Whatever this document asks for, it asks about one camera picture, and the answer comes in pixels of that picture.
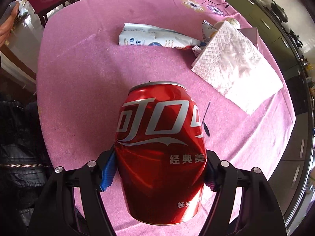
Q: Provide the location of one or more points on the white paper napkin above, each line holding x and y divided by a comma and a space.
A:
233, 64

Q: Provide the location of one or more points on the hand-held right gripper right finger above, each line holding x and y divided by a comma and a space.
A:
217, 168

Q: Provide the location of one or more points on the red cola can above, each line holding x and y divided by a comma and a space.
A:
157, 152

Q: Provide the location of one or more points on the black wok with lid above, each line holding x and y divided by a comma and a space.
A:
279, 11

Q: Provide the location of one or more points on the pink floral tablecloth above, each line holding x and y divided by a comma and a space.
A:
86, 91

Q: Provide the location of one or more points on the person's left hand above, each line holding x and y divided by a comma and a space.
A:
7, 28

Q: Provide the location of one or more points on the white printed paper cup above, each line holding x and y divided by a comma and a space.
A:
209, 29

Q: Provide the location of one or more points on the pink cardboard box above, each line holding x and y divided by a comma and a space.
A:
249, 33

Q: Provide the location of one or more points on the person's dark jacket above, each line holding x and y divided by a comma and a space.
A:
19, 157

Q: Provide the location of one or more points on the white snack packet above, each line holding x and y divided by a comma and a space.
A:
137, 35

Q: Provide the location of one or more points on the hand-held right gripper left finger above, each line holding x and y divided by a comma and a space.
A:
108, 172

